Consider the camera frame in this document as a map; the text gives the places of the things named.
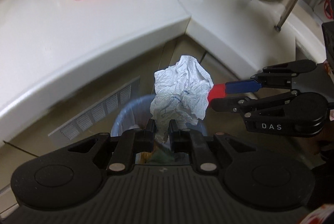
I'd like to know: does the trash bin with blue liner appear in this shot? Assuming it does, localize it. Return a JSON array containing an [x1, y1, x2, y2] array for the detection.
[[111, 94, 209, 163]]

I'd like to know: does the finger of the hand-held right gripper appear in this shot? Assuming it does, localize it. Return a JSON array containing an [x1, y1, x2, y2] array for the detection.
[[207, 59, 317, 108], [209, 90, 300, 118]]

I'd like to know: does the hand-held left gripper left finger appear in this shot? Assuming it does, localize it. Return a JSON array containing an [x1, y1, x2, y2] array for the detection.
[[52, 119, 156, 175]]

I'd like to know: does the metal cabinet vent grille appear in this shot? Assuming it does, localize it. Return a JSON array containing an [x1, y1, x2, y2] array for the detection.
[[48, 76, 141, 140]]

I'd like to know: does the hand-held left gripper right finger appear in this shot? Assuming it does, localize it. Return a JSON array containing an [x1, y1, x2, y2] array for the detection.
[[168, 120, 264, 175]]

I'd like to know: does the white paper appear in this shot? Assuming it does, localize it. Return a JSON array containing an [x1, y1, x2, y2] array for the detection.
[[149, 55, 214, 143]]

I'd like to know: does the red white printed cloth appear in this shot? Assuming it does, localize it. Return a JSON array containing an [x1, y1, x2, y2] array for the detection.
[[300, 203, 334, 224]]

